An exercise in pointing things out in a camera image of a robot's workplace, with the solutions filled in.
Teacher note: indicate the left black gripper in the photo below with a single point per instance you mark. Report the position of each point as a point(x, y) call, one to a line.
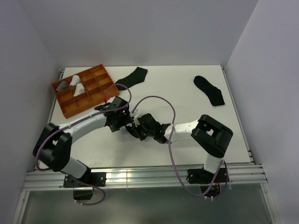
point(126, 120)

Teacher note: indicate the black sock with white stripes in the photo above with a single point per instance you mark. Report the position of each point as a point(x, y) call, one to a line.
point(134, 131)

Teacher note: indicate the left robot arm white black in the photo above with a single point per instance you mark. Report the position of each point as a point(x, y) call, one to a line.
point(53, 147)

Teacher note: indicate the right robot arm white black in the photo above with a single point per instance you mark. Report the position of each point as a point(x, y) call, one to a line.
point(213, 136)

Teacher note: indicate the lower white rolled sock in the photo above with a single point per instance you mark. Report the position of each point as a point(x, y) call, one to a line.
point(79, 89)

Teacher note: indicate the white rolled sock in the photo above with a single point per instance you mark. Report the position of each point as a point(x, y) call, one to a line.
point(75, 80)
point(79, 89)

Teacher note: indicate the orange compartment tray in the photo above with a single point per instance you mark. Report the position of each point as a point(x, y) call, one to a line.
point(99, 87)

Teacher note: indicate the upper white rolled sock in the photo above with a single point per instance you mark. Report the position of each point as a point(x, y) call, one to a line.
point(75, 80)

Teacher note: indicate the grey rolled sock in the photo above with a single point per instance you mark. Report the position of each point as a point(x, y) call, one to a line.
point(62, 86)

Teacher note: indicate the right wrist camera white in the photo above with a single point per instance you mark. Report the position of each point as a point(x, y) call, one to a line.
point(135, 114)

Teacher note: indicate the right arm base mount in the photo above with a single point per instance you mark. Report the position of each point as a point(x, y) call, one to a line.
point(200, 176)

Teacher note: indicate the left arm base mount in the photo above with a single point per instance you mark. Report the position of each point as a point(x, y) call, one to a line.
point(84, 188)

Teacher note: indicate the aluminium frame rail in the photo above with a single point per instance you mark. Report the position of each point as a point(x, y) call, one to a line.
point(141, 184)

